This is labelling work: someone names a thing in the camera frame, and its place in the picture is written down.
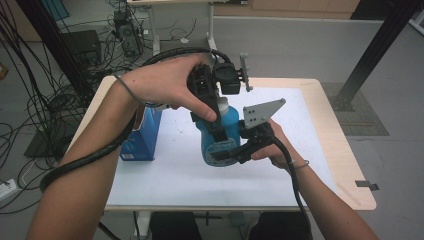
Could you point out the black flat base plate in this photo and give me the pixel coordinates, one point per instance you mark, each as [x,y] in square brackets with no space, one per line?
[40,146]

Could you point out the grey tape strip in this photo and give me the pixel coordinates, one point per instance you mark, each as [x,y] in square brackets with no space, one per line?
[366,184]

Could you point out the grey wrist band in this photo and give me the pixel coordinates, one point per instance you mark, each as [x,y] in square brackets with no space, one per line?
[128,89]
[301,165]

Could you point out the black box on floor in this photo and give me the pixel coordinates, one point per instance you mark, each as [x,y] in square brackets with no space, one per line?
[83,45]

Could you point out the black computer tower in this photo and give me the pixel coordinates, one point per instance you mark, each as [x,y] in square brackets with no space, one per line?
[128,33]

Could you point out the person's left leg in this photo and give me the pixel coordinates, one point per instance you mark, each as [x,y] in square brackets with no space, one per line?
[175,226]

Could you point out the dark grey floor mat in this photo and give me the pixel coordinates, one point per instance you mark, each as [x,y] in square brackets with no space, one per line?
[366,123]

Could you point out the person's left hand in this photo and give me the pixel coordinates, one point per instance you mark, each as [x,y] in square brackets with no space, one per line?
[163,83]

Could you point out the black metal stand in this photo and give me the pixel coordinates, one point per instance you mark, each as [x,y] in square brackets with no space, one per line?
[373,53]

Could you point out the blue cardboard box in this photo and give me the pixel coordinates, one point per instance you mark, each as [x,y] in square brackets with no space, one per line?
[143,143]

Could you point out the person's right hand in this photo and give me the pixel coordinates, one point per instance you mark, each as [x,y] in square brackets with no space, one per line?
[278,153]

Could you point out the white table leg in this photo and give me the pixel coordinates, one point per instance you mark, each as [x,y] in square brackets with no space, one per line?
[144,225]

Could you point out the wooden cabinet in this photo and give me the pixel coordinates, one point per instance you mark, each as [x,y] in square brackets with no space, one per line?
[286,8]

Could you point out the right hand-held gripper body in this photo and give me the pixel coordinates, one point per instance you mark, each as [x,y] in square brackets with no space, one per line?
[258,113]

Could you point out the white background desk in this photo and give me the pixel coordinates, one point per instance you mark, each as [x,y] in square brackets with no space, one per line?
[155,36]

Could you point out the person's right leg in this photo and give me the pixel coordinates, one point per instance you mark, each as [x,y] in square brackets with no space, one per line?
[280,226]

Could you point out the grey right wrist band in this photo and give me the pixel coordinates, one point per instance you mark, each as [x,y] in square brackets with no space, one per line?
[301,165]

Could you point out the white power strip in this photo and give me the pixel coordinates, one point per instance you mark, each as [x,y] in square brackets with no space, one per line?
[6,190]

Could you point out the person's leg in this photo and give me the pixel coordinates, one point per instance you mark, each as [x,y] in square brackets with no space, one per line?
[175,226]
[280,226]

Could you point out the blue bottle with white cap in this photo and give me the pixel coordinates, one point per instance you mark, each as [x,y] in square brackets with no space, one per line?
[230,124]

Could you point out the black metal post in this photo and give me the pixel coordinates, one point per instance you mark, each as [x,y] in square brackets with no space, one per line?
[56,43]

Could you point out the grey left wrist band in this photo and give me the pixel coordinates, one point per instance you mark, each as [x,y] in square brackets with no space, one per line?
[128,89]

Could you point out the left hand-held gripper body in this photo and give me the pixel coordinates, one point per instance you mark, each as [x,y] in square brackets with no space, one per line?
[228,78]

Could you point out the white paper mat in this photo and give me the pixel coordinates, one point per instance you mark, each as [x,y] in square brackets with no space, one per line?
[183,180]

